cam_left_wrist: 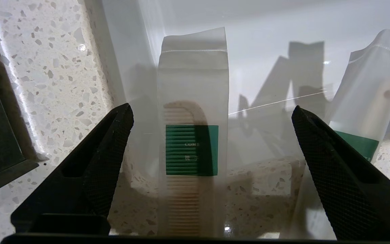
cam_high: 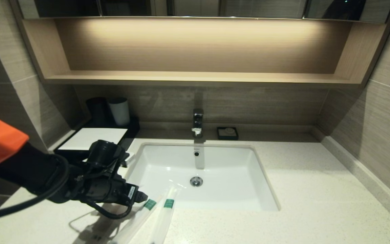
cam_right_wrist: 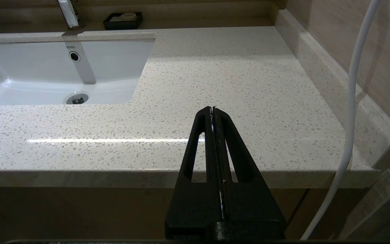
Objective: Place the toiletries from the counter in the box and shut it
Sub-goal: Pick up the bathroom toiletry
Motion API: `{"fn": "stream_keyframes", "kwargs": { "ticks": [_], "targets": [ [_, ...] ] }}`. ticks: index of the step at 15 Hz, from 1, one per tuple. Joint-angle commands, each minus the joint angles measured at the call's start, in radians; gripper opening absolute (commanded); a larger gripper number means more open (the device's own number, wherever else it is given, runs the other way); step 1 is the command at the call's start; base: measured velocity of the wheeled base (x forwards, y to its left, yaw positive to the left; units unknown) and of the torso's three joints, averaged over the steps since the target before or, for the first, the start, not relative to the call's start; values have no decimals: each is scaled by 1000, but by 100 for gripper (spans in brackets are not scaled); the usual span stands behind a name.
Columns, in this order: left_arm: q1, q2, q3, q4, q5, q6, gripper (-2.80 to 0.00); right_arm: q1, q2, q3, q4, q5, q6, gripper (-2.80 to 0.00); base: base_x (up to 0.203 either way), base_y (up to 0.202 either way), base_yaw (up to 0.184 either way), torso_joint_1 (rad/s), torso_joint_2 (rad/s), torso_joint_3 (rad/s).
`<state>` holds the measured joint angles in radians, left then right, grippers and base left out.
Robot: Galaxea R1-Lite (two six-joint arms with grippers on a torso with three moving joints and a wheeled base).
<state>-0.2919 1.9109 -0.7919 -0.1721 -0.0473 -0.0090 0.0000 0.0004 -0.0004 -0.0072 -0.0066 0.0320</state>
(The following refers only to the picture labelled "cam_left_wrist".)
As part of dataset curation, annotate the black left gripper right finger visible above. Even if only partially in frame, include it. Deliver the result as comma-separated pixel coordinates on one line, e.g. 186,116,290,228
291,106,390,241

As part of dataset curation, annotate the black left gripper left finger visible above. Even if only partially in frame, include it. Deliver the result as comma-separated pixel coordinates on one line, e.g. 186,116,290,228
10,103,134,234

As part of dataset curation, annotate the toothbrush packet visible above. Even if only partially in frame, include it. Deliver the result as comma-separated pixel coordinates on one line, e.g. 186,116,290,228
280,29,390,239

